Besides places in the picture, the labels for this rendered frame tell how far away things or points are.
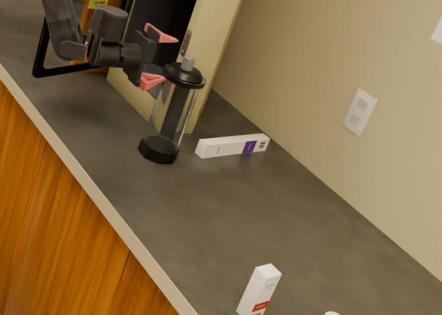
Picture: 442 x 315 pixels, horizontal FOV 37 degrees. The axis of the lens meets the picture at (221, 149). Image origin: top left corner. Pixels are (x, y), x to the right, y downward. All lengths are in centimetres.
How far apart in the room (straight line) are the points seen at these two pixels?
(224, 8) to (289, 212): 54
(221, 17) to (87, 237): 64
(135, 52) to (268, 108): 72
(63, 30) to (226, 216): 54
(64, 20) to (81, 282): 62
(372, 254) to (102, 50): 79
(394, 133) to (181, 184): 58
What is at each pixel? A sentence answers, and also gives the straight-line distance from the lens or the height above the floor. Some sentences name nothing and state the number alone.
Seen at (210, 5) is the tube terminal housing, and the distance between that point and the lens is 167.
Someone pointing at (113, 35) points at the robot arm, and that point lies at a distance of 141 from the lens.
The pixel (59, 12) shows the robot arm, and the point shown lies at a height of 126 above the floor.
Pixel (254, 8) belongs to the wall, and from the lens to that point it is 214.
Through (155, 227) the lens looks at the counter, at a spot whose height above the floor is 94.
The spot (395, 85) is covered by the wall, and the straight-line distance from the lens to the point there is 177.
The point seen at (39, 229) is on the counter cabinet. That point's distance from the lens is 180.
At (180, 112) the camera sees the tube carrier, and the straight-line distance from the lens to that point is 157.
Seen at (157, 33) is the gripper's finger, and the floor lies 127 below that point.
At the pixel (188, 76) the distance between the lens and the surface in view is 154.
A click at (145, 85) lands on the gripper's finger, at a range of 150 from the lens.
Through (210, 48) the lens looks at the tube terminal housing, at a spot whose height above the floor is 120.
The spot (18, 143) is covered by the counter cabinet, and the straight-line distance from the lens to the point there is 189.
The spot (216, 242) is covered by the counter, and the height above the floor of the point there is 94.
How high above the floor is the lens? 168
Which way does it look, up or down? 24 degrees down
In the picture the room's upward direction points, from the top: 21 degrees clockwise
